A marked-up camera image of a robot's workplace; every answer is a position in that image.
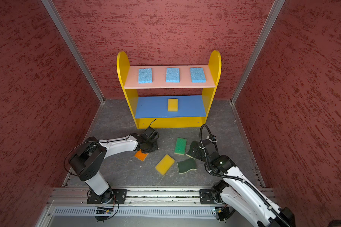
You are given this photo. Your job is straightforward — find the orange sponge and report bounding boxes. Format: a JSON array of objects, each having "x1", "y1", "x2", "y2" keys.
[{"x1": 135, "y1": 151, "x2": 148, "y2": 162}]

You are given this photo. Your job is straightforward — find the blue sponge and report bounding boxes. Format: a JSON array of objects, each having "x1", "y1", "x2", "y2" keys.
[
  {"x1": 166, "y1": 68, "x2": 180, "y2": 83},
  {"x1": 190, "y1": 68, "x2": 206, "y2": 83},
  {"x1": 138, "y1": 68, "x2": 153, "y2": 84}
]

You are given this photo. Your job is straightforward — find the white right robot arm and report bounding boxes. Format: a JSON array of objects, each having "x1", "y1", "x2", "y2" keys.
[{"x1": 187, "y1": 141, "x2": 296, "y2": 227}]

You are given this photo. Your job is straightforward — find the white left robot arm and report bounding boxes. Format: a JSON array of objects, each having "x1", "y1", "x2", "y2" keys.
[{"x1": 68, "y1": 131, "x2": 159, "y2": 204}]

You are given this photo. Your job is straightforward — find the yellow wooden shelf unit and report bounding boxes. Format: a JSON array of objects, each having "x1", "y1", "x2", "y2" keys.
[{"x1": 117, "y1": 50, "x2": 222, "y2": 129}]

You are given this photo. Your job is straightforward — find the dark green curved sponge upper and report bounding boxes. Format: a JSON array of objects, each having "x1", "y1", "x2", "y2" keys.
[{"x1": 187, "y1": 141, "x2": 199, "y2": 159}]

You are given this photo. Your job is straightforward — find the dark green curved sponge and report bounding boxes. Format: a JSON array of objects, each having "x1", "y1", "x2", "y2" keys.
[
  {"x1": 177, "y1": 158, "x2": 197, "y2": 174},
  {"x1": 187, "y1": 141, "x2": 199, "y2": 159}
]

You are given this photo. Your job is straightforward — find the green yellow scrub sponge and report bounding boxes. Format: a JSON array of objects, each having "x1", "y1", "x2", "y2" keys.
[{"x1": 174, "y1": 138, "x2": 187, "y2": 156}]

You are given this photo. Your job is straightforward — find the dark green curved sponge lower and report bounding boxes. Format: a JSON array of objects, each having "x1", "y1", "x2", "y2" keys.
[{"x1": 177, "y1": 158, "x2": 197, "y2": 174}]

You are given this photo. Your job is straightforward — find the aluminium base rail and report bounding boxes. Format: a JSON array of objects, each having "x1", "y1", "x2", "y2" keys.
[{"x1": 36, "y1": 185, "x2": 273, "y2": 227}]

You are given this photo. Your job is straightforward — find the aluminium corner frame post left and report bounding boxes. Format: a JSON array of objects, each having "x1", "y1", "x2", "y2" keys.
[{"x1": 41, "y1": 0, "x2": 106, "y2": 104}]

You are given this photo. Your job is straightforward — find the aluminium corner frame post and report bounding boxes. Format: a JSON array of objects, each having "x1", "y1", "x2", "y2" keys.
[
  {"x1": 231, "y1": 0, "x2": 285, "y2": 105},
  {"x1": 41, "y1": 0, "x2": 106, "y2": 104}
]

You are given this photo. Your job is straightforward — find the aluminium corner frame post right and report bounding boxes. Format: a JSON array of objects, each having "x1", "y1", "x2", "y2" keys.
[{"x1": 231, "y1": 0, "x2": 285, "y2": 105}]

